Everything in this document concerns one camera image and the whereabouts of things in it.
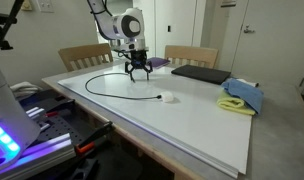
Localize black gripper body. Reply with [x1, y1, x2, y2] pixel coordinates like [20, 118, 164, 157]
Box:
[130, 49, 148, 69]

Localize black charging cable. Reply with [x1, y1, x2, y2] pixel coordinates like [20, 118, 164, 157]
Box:
[84, 72, 163, 101]

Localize white power adapter brick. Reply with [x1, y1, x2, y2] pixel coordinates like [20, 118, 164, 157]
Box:
[160, 90, 175, 104]

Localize white robot base blue lights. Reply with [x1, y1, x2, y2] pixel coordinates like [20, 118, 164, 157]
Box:
[0, 54, 41, 174]

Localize purple notebook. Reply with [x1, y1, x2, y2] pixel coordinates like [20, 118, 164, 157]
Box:
[147, 56, 171, 70]

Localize wooden chair beside purple notebook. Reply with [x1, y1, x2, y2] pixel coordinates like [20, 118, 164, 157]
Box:
[164, 44, 220, 70]

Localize wooden slat-back chair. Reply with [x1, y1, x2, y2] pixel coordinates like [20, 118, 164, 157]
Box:
[57, 43, 115, 73]

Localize black closed laptop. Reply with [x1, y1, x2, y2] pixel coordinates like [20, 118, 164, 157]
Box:
[170, 64, 232, 86]

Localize large white board mat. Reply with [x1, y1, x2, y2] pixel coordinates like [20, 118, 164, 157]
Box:
[57, 59, 254, 179]

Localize orange and black clamp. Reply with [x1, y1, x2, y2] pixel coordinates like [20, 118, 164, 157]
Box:
[41, 98, 76, 118]
[73, 120, 115, 155]

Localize yellow microfibre cloth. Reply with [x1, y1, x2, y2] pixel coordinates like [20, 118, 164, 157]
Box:
[217, 89, 257, 117]

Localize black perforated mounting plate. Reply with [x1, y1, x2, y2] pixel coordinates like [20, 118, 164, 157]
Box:
[20, 89, 93, 148]

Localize blue microfibre cloth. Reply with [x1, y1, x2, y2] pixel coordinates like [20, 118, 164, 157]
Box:
[221, 77, 265, 115]

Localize white folded towel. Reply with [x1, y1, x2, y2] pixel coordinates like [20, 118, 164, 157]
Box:
[10, 80, 43, 100]

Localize thin black pole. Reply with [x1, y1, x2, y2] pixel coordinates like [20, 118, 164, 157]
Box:
[0, 0, 25, 59]

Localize white door beside closet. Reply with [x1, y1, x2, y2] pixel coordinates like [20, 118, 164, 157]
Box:
[231, 0, 304, 88]

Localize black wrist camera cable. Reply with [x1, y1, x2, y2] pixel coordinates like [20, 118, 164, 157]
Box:
[86, 0, 113, 18]

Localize silver aluminium bracket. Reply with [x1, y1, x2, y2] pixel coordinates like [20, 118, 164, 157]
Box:
[25, 105, 51, 131]

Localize white light switch plate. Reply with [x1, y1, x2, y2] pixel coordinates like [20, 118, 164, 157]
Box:
[36, 0, 55, 14]

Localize silver lever door handle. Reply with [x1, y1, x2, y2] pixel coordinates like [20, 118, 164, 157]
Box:
[243, 25, 256, 34]

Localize aluminium extrusion rail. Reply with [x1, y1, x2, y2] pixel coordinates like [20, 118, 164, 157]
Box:
[0, 132, 76, 180]

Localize yellowish wall thermostat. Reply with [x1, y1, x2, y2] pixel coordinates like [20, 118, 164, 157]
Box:
[19, 0, 34, 12]

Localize black camera clamp mount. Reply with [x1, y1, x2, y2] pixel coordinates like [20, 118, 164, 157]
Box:
[0, 12, 18, 51]

